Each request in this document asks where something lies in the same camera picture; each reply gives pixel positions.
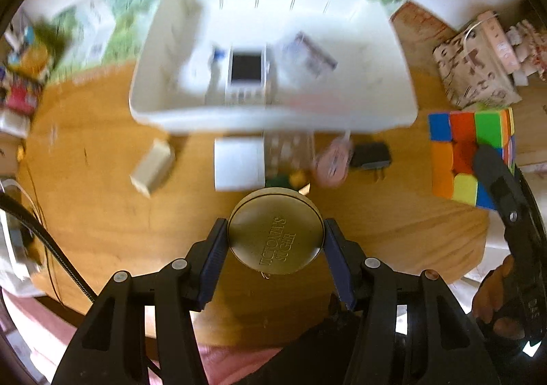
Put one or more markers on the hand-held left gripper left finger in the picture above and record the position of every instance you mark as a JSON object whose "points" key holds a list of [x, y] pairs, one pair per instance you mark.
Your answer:
{"points": [[213, 265]]}

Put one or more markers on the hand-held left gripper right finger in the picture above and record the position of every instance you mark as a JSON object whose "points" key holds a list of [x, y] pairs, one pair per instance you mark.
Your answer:
{"points": [[342, 269]]}

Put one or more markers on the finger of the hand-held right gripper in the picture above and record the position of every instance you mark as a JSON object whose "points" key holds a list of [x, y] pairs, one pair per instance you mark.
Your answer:
{"points": [[495, 175]]}

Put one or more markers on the colourful puzzle cube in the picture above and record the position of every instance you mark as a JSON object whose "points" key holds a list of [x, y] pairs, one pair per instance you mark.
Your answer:
{"points": [[453, 133]]}

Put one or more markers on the gold round compact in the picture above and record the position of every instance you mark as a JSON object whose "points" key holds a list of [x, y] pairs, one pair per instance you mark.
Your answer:
{"points": [[273, 231]]}

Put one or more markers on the white power adapter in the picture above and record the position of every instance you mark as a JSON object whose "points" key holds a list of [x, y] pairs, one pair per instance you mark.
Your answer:
{"points": [[239, 165]]}

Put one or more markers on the dark green charger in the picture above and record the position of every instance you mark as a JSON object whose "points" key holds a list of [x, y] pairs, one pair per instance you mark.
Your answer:
{"points": [[282, 182]]}

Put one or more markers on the pink round plastic case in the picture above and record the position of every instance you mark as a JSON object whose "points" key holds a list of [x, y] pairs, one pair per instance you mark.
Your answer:
{"points": [[331, 163]]}

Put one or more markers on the beige wedge-shaped box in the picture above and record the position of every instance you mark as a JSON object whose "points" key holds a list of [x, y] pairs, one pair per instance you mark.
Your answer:
{"points": [[154, 167]]}

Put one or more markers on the black plug adapter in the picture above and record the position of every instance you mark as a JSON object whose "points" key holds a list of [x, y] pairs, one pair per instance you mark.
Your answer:
{"points": [[371, 156]]}

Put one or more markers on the clear box with white spots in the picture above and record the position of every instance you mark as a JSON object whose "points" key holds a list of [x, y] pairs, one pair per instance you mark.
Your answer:
{"points": [[290, 152]]}

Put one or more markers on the white plastic bin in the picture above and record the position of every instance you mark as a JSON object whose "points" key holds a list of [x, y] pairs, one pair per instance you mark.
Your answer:
{"points": [[363, 94]]}

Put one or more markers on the white curved plastic gadget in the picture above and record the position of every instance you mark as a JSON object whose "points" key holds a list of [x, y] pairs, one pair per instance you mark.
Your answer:
{"points": [[201, 73]]}

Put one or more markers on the white handheld screen device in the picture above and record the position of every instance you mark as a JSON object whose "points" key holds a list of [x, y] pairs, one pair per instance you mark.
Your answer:
{"points": [[245, 69]]}

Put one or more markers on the small blue cap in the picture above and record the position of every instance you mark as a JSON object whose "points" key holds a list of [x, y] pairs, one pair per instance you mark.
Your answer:
{"points": [[219, 56]]}

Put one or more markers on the clear card box blue label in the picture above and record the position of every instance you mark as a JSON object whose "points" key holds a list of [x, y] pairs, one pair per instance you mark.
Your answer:
{"points": [[305, 54]]}

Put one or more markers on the person's right hand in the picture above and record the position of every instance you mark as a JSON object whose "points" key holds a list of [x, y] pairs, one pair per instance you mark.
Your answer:
{"points": [[491, 299]]}

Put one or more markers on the printed tote bag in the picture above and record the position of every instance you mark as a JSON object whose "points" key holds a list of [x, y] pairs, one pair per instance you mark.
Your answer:
{"points": [[470, 69]]}

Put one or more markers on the rag doll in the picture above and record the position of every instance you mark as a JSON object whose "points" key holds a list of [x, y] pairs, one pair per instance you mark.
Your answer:
{"points": [[530, 52]]}

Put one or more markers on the pink round box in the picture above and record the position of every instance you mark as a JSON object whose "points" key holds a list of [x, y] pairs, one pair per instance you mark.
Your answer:
{"points": [[498, 41]]}

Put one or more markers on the brown picture card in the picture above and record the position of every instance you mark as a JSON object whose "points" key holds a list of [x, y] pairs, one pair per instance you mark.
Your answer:
{"points": [[421, 22]]}

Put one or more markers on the white power strip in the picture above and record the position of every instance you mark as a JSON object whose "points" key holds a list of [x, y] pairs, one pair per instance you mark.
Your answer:
{"points": [[17, 248]]}

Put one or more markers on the white spray bottle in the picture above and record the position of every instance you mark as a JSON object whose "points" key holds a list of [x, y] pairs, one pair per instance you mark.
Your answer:
{"points": [[13, 122]]}

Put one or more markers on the pink can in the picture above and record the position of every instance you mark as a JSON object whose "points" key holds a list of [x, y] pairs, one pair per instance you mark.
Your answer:
{"points": [[21, 94]]}

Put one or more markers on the white barcode box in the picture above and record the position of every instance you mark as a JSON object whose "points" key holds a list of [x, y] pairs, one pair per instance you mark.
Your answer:
{"points": [[96, 32]]}

